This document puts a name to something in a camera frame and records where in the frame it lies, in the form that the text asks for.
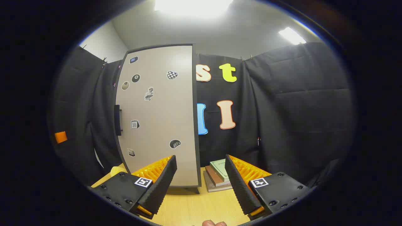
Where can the brown book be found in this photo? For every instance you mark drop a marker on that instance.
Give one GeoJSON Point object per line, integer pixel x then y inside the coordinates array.
{"type": "Point", "coordinates": [214, 176]}

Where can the beige cabinet door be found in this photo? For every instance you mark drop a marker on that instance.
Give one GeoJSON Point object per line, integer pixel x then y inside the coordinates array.
{"type": "Point", "coordinates": [163, 110]}

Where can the ceiling light panel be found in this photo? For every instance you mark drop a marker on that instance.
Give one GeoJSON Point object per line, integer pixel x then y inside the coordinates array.
{"type": "Point", "coordinates": [292, 35]}
{"type": "Point", "coordinates": [193, 7]}

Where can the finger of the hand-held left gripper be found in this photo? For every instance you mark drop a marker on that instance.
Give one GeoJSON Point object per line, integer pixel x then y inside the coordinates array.
{"type": "Point", "coordinates": [61, 137]}

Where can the black backdrop cloth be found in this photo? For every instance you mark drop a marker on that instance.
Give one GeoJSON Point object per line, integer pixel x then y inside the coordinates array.
{"type": "Point", "coordinates": [292, 110]}

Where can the green book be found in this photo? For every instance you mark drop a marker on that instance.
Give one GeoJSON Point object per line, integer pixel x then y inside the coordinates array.
{"type": "Point", "coordinates": [220, 168]}

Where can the grey book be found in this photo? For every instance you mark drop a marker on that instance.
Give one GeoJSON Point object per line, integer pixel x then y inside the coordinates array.
{"type": "Point", "coordinates": [213, 187]}

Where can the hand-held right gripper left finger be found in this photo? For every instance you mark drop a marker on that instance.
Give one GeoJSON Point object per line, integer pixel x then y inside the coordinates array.
{"type": "Point", "coordinates": [163, 183]}

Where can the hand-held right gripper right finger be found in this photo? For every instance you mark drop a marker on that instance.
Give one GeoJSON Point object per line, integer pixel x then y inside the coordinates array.
{"type": "Point", "coordinates": [239, 185]}

